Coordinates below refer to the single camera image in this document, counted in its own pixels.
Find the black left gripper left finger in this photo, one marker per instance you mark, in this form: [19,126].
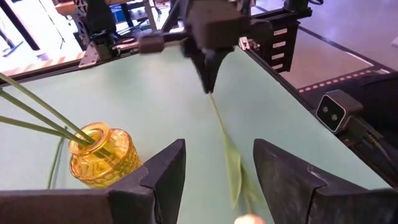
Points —
[77,208]

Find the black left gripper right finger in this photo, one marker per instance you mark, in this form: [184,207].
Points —
[311,205]

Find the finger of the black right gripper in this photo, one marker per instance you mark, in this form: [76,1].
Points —
[220,62]
[202,68]

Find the yellow glass vase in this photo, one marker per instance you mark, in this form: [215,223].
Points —
[105,168]

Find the black box with white labels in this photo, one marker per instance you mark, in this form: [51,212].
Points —
[267,43]

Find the teal table mat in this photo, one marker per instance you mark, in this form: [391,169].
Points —
[155,99]

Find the black aluminium table frame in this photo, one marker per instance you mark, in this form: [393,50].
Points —
[381,169]

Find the grey table-level camera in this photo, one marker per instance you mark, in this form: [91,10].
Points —
[332,113]

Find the silver mounting bracket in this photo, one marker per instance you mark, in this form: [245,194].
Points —
[90,57]

